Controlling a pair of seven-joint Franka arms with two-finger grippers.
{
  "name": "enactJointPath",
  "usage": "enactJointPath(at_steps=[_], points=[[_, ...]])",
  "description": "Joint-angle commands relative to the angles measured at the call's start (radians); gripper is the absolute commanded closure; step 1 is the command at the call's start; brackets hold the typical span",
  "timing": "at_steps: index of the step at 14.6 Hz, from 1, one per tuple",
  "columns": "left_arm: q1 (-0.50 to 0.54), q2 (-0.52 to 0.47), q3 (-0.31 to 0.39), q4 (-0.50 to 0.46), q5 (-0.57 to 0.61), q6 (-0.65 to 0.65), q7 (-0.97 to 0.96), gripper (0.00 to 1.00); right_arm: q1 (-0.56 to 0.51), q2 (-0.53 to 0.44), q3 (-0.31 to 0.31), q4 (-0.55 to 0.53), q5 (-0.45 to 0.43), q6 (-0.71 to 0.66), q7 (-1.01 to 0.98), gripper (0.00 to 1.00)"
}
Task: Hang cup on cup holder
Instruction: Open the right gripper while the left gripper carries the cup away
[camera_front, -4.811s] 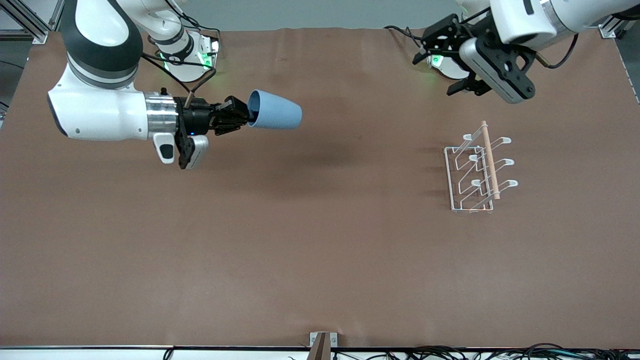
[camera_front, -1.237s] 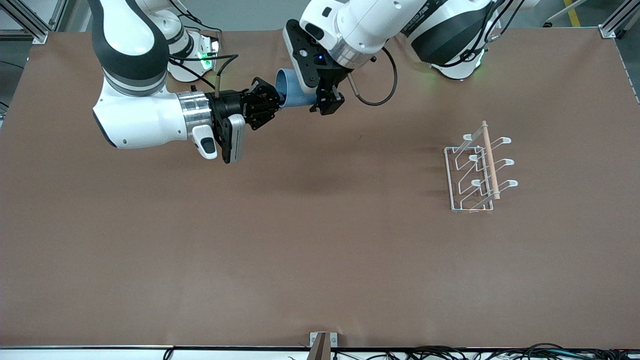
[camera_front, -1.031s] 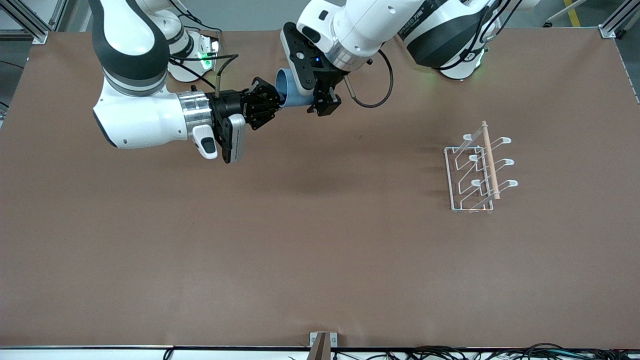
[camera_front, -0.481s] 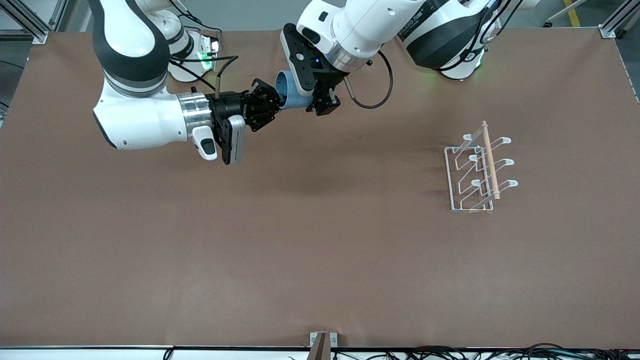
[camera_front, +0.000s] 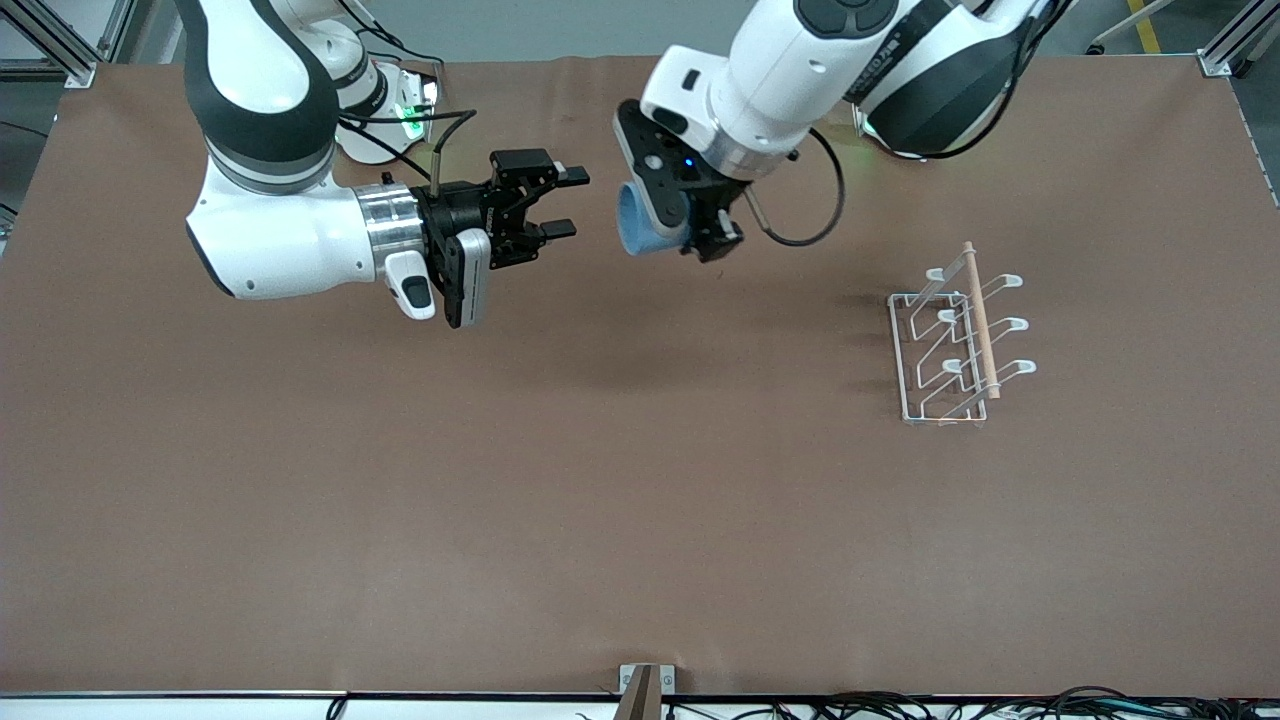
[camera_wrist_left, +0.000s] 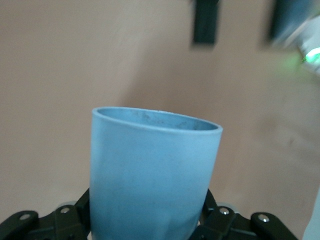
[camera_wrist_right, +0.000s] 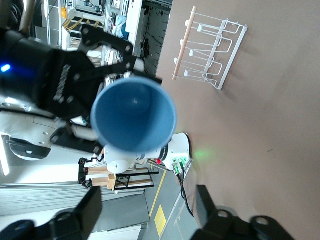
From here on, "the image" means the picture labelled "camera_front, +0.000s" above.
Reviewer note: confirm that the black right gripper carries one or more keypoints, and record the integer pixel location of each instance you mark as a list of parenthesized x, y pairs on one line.
[(452, 207)]

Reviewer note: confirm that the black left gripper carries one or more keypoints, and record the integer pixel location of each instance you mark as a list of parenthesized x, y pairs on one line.
[(713, 207)]

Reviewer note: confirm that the light blue plastic cup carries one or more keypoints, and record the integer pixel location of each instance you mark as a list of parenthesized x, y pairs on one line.
[(640, 235)]

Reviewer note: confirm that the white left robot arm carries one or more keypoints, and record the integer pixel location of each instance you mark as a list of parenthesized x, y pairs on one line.
[(800, 60)]

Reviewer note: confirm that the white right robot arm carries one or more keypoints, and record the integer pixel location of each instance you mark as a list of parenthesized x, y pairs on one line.
[(280, 240)]

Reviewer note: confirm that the brown table mat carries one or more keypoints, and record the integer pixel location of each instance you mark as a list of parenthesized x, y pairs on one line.
[(600, 500)]

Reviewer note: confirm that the silver mounting bracket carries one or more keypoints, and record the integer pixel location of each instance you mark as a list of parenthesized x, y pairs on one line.
[(667, 680)]

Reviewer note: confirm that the aluminium frame profile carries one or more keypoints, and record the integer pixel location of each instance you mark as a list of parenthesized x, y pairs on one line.
[(78, 74), (1215, 62)]

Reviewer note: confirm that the brown camera post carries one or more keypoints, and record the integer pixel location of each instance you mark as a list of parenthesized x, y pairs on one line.
[(640, 700)]

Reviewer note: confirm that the white table edge rail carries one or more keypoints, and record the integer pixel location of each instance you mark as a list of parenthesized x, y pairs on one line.
[(150, 708)]

